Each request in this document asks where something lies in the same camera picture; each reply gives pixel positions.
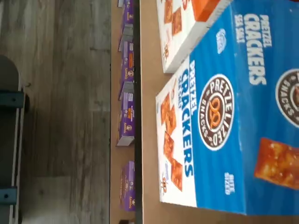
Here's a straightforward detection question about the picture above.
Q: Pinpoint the purple Annie's box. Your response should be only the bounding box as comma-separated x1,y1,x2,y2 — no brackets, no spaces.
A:
119,160,136,212
117,0,134,9
116,81,135,147
118,23,135,83

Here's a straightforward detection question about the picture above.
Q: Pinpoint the orange pretzel crackers box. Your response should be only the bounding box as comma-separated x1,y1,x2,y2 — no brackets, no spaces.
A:
156,0,234,74

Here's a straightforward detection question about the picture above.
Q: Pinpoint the blue pretzel crackers box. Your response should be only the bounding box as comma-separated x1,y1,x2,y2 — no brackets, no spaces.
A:
155,0,299,217

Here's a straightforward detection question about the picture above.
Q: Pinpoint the grey wheeled base stand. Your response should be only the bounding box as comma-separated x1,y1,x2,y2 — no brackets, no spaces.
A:
0,55,30,224

